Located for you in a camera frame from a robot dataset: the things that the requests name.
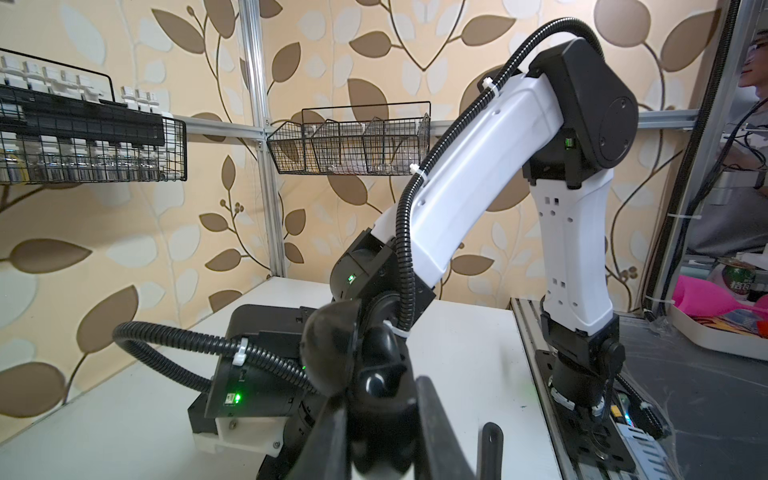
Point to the green black pipe wrench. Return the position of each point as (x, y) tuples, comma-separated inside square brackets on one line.
[(490, 452)]

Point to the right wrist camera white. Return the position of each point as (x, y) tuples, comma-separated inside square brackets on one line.
[(259, 435)]

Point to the white parts tray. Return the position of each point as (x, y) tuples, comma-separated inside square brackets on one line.
[(724, 341)]

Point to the right wire basket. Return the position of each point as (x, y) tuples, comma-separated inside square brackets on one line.
[(382, 139)]

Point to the wire basket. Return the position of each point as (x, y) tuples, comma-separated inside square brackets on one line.
[(382, 139), (51, 160)]

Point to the black round charging case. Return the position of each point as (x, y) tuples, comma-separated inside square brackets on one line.
[(358, 356)]

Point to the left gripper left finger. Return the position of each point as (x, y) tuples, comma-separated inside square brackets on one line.
[(326, 453)]

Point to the pink plastic funnel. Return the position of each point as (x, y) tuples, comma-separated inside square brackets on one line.
[(700, 298)]

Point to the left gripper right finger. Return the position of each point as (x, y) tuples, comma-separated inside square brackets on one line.
[(439, 454)]

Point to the back wire basket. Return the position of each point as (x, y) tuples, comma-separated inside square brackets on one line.
[(51, 160)]

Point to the black socket set holder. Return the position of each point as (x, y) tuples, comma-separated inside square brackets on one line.
[(40, 100)]

